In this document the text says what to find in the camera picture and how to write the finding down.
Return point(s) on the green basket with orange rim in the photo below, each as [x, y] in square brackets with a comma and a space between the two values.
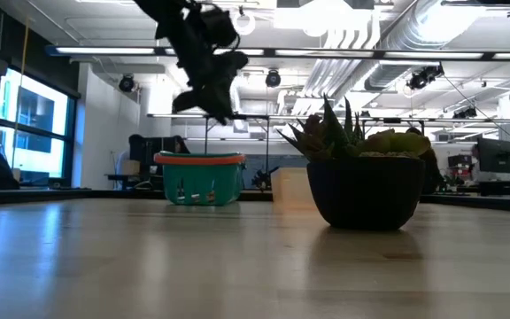
[202, 177]

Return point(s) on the succulent in black pot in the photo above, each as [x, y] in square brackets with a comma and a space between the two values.
[365, 195]

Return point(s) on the cardboard box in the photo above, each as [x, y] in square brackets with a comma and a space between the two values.
[130, 168]

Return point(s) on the dark desk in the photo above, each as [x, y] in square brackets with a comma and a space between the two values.
[503, 188]

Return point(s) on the black ceiling camera cluster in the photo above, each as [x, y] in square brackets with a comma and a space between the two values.
[423, 77]
[465, 113]

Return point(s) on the black metal rig frame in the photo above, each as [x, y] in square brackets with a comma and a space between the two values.
[255, 117]

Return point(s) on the white cup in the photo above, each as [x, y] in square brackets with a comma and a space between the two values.
[16, 175]

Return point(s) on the black mechanical device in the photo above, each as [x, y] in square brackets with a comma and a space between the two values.
[261, 179]

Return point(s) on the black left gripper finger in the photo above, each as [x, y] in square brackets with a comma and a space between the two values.
[213, 104]
[226, 104]

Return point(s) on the black monitor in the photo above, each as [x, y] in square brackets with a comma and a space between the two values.
[159, 150]
[497, 156]

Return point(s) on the orange translucent tray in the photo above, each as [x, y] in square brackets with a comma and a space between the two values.
[290, 190]

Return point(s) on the black overhead light bar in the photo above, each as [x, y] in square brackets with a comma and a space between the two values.
[379, 54]

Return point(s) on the person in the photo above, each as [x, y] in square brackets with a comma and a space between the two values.
[434, 173]

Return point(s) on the black aluminium table frame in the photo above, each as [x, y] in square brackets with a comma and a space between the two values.
[104, 194]

